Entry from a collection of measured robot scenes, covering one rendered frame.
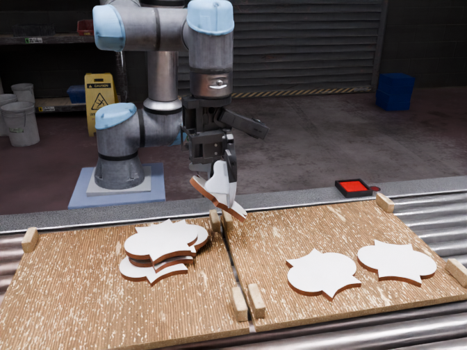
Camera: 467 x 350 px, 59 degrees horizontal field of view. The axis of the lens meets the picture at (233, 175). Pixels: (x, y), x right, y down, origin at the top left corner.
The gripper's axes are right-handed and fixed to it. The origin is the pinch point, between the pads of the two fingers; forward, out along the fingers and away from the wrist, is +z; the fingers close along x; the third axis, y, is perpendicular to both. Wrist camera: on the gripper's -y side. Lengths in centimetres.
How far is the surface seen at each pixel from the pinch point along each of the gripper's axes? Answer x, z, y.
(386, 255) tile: 18.8, 10.4, -27.3
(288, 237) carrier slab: 4.2, 11.9, -13.7
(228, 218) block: -4.1, 9.3, -3.0
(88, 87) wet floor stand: -359, 60, -1
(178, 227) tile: -1.8, 7.3, 9.1
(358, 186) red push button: -10.6, 12.5, -44.3
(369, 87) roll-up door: -386, 100, -379
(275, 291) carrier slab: 18.2, 11.8, -2.9
